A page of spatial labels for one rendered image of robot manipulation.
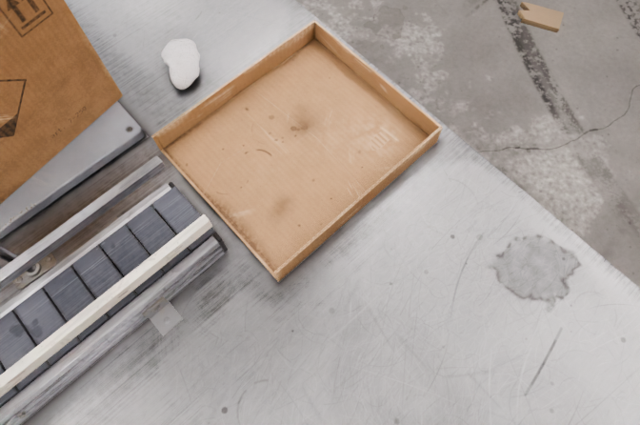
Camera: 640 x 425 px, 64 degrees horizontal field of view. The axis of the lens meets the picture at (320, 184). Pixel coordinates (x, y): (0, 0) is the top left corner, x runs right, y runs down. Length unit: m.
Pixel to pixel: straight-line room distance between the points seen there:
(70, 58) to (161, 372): 0.40
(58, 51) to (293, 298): 0.41
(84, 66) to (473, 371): 0.61
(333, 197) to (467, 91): 1.23
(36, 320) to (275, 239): 0.29
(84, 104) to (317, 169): 0.33
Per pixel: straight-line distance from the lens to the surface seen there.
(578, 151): 1.87
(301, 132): 0.74
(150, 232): 0.66
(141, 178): 0.60
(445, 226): 0.70
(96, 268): 0.67
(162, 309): 0.68
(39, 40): 0.68
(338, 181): 0.70
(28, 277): 0.76
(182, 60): 0.81
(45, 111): 0.73
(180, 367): 0.66
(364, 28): 1.98
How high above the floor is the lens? 1.47
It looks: 65 degrees down
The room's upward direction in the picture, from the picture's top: 1 degrees counter-clockwise
